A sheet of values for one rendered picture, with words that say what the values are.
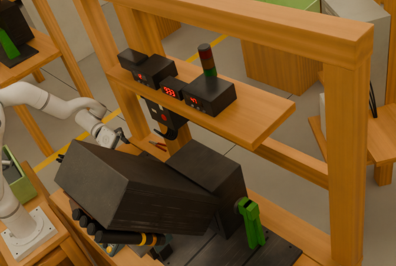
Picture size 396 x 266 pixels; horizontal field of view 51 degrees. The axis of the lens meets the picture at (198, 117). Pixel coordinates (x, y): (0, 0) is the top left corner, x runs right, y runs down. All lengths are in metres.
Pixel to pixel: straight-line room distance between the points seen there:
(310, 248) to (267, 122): 0.67
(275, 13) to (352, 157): 0.49
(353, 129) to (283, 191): 2.02
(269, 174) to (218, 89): 1.90
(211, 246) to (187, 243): 0.11
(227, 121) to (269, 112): 0.15
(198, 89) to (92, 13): 0.82
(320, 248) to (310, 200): 1.29
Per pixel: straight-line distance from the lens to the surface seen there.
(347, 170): 1.40
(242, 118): 1.51
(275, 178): 3.34
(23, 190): 2.71
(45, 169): 4.24
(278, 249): 1.90
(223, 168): 1.76
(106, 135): 2.06
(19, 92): 1.98
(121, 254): 2.08
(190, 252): 1.97
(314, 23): 1.17
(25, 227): 2.38
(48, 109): 2.03
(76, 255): 2.51
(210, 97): 1.51
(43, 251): 2.38
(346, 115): 1.24
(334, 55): 1.14
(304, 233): 1.96
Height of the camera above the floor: 2.51
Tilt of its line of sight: 38 degrees down
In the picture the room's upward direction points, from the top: 16 degrees counter-clockwise
